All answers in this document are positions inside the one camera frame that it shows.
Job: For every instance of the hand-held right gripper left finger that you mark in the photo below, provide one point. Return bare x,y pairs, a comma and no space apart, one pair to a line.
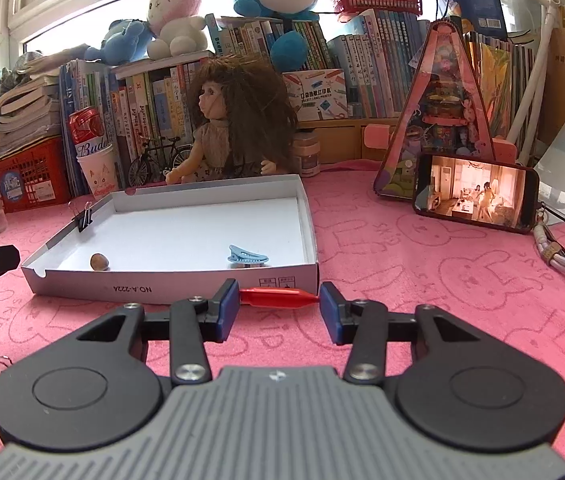
230,310

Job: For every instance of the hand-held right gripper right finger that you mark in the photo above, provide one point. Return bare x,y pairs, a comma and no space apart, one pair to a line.
330,312

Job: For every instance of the red hair clip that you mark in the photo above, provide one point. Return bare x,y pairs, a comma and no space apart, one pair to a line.
272,298

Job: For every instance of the white cardboard box tray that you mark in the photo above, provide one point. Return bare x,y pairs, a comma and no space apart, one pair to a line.
187,230

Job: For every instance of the blue hair clip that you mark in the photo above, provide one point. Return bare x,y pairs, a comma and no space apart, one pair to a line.
246,256

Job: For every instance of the red plastic crate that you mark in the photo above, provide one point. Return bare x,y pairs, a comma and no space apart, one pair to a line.
27,175

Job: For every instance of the black binder clip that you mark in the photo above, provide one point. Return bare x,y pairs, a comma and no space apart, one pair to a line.
85,221

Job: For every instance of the brown nut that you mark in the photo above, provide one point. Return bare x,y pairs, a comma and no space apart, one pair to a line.
100,262

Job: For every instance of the white paper cup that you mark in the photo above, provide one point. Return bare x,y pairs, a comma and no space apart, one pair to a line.
100,172

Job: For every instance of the stack of flat books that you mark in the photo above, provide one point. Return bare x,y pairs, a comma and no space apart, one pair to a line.
27,110

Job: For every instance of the small beige jar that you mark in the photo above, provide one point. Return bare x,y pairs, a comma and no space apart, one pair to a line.
306,157

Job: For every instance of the red beer can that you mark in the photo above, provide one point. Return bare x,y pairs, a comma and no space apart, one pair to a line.
87,130

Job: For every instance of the black miniature bicycle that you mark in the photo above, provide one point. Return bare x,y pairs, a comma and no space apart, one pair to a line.
162,149

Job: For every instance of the wooden shelf box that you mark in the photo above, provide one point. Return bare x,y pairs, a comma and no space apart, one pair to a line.
342,137

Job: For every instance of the brown-haired doll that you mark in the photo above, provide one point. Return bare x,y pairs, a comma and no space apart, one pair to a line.
242,125

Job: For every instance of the black smartphone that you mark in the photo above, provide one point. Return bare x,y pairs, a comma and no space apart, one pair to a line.
474,192

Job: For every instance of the row of upright books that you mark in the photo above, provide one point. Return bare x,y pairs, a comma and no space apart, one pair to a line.
132,105
257,35
382,60

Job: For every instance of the white printer carton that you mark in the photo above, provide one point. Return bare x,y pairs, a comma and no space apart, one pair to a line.
315,95

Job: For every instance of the pink triangular toy box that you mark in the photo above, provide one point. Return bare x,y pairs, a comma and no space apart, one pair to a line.
437,110

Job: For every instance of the white shelf board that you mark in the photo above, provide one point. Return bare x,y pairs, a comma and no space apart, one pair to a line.
162,64

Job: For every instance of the small blue plush toy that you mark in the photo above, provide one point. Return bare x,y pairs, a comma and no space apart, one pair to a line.
122,40

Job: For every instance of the row of thin magazines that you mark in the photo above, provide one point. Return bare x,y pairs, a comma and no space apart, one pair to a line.
502,80

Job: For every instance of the pink rabbit plush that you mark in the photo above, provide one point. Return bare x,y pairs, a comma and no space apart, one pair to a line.
172,10

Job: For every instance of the white plastic pipe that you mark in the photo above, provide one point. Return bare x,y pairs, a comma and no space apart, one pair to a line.
542,45

